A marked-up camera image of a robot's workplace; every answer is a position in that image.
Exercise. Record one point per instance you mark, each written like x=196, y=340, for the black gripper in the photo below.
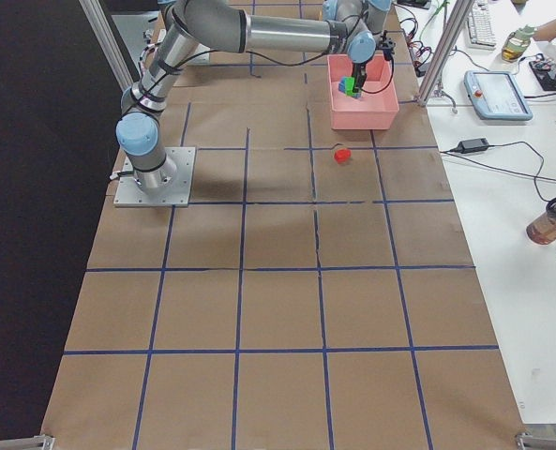
x=358, y=71

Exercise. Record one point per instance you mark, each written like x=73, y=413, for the green toy block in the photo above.
x=349, y=86

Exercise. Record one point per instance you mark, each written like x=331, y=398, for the blue toy block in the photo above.
x=345, y=88

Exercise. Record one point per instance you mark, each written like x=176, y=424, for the red toy block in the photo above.
x=342, y=155

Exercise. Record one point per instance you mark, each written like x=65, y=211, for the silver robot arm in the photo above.
x=346, y=27
x=372, y=13

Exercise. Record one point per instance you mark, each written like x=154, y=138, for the pink plastic box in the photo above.
x=377, y=104

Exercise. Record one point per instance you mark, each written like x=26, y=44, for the white keyboard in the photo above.
x=478, y=26

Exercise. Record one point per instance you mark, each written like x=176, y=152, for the black power adapter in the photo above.
x=471, y=146

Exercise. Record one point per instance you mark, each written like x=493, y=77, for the blue teach pendant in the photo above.
x=495, y=95

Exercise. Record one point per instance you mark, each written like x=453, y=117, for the green lidded jar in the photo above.
x=517, y=43

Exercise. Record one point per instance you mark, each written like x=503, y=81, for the brown paper table cover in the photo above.
x=297, y=303

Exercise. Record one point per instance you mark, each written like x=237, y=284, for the brown water bottle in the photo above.
x=542, y=230

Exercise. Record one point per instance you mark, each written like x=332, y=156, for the aluminium frame post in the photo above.
x=432, y=86

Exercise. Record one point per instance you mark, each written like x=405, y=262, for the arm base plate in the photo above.
x=169, y=185

